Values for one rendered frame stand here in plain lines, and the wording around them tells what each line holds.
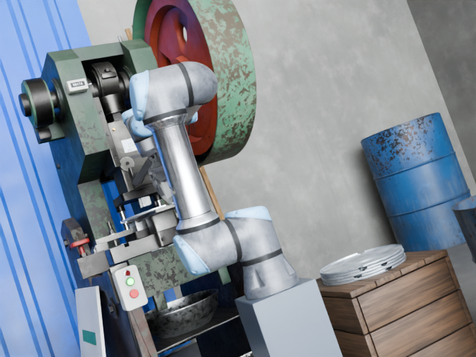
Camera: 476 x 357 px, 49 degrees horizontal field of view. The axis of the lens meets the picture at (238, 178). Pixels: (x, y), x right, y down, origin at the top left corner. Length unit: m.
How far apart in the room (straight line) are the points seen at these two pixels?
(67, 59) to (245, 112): 0.71
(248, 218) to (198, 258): 0.17
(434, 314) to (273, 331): 0.60
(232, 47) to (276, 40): 2.15
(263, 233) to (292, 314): 0.22
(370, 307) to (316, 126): 2.62
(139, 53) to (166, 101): 0.91
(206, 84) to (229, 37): 0.71
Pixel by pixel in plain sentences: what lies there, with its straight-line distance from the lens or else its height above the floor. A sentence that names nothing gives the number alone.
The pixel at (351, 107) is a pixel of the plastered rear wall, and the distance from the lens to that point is 4.36.
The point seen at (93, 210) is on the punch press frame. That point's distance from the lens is 2.29.
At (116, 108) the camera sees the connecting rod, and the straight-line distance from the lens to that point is 2.18.
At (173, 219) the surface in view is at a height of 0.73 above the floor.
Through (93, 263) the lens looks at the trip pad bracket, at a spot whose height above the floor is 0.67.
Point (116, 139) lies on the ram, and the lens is 2.10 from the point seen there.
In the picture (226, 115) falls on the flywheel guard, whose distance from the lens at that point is 2.05.
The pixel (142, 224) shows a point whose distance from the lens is 2.09.
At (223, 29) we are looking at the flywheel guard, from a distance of 2.05.
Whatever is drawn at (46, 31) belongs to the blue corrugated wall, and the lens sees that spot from 3.57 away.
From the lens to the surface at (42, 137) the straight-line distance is 2.21.
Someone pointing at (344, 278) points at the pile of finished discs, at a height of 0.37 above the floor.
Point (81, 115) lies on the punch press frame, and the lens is 2.06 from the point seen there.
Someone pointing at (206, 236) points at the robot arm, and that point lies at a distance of 1.33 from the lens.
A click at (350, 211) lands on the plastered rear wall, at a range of 4.10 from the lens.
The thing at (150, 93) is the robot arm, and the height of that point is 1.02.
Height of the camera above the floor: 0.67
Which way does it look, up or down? 4 degrees up
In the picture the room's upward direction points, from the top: 19 degrees counter-clockwise
